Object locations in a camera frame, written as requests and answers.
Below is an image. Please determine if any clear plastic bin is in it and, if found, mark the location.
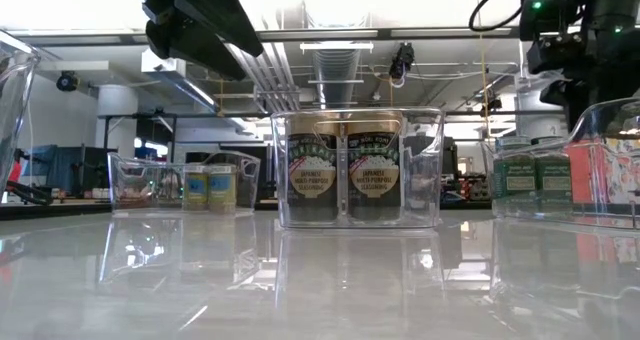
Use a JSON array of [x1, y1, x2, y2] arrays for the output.
[[482, 97, 640, 231], [107, 150, 262, 217], [271, 107, 446, 230], [0, 29, 42, 196]]

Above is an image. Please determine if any round black ceiling device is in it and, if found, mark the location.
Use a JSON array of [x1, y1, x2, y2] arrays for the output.
[[54, 70, 81, 93]]

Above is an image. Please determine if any green-lid spice jar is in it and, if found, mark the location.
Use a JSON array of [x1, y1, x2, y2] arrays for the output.
[[532, 138, 574, 209], [493, 136, 535, 212]]

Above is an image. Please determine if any black overhead camera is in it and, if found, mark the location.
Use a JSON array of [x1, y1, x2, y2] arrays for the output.
[[388, 42, 416, 89]]

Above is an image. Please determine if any grey ventilation duct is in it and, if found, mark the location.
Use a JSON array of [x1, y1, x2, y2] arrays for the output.
[[312, 47, 362, 110]]

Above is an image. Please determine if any white round column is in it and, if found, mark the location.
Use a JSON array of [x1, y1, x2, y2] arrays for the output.
[[516, 89, 566, 141], [96, 83, 140, 156]]

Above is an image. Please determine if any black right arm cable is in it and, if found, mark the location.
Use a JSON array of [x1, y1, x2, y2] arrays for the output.
[[468, 0, 531, 34]]

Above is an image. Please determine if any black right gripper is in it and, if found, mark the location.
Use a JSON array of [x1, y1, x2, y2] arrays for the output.
[[519, 0, 587, 75]]

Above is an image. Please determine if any white ceiling light fixture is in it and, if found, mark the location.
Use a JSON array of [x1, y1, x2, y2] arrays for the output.
[[298, 40, 375, 52]]

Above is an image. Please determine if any black-lid spice jar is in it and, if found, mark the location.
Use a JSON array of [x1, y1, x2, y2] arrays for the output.
[[207, 163, 238, 214], [182, 163, 210, 212]]

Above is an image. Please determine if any grey overhead frame beam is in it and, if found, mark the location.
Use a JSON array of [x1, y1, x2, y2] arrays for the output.
[[0, 27, 519, 44]]

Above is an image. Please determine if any black table frame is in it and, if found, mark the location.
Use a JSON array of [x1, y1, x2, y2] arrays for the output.
[[0, 199, 496, 222]]

